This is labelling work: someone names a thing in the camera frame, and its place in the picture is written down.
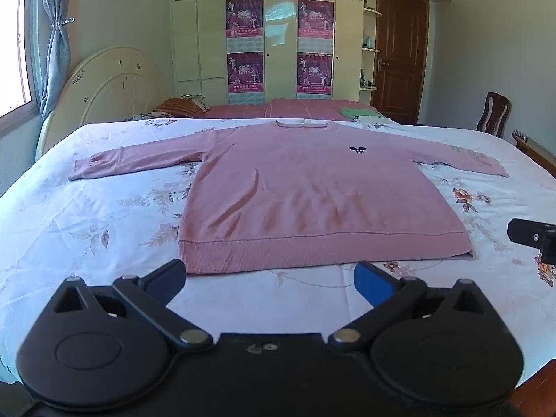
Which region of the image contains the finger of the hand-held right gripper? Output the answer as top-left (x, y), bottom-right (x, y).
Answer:
top-left (507, 218), bottom-right (556, 265)

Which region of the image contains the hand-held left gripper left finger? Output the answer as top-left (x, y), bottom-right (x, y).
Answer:
top-left (53, 259), bottom-right (213, 352)

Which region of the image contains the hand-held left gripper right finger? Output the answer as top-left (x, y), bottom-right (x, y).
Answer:
top-left (328, 261), bottom-right (498, 351)

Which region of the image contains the pink sweater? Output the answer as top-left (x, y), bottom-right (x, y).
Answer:
top-left (68, 119), bottom-right (510, 275)

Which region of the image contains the white floral bedsheet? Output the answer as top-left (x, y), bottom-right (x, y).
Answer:
top-left (0, 115), bottom-right (556, 400)

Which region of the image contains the dark wooden chair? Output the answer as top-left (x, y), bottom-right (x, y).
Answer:
top-left (476, 92), bottom-right (512, 139)

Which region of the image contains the dark floral pillow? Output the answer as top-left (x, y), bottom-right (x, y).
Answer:
top-left (124, 113), bottom-right (174, 123)

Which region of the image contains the orange striped pillow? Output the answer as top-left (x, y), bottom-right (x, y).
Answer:
top-left (152, 96), bottom-right (211, 118)

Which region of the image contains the green folded cloth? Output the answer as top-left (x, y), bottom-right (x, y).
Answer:
top-left (340, 107), bottom-right (385, 119)

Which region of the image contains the cream corner shelf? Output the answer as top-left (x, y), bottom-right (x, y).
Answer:
top-left (360, 0), bottom-right (383, 106)

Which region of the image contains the pink checked quilt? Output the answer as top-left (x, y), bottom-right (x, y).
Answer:
top-left (202, 99), bottom-right (378, 121)

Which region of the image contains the cream round headboard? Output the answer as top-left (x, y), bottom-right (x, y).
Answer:
top-left (35, 46), bottom-right (174, 157)

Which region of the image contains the brown wooden door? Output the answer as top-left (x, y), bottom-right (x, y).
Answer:
top-left (376, 0), bottom-right (428, 124)

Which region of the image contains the cream wardrobe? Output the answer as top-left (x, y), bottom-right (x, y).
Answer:
top-left (169, 0), bottom-right (366, 107)

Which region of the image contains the blue curtain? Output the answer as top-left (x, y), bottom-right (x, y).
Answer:
top-left (26, 0), bottom-right (74, 118)

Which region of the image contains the window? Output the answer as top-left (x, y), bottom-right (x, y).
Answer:
top-left (0, 0), bottom-right (36, 118)

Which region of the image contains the purple wall poster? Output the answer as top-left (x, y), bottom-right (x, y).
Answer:
top-left (297, 0), bottom-right (334, 55)
top-left (227, 52), bottom-right (265, 106)
top-left (225, 0), bottom-right (264, 55)
top-left (297, 53), bottom-right (333, 100)

